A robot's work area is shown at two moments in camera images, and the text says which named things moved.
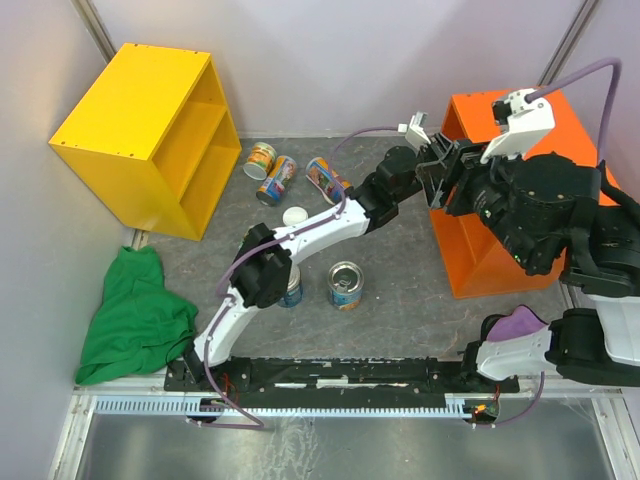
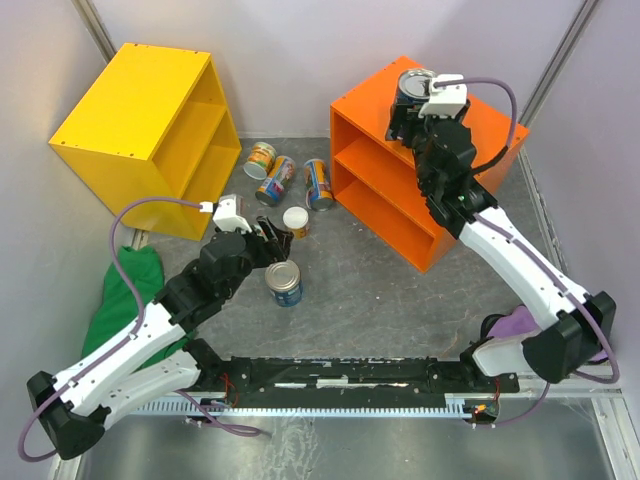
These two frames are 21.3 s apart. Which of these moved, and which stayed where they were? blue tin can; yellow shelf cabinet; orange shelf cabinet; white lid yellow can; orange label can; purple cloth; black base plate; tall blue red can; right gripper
Moved: orange shelf cabinet; blue tin can; right gripper
Stayed: black base plate; yellow shelf cabinet; purple cloth; orange label can; white lid yellow can; tall blue red can
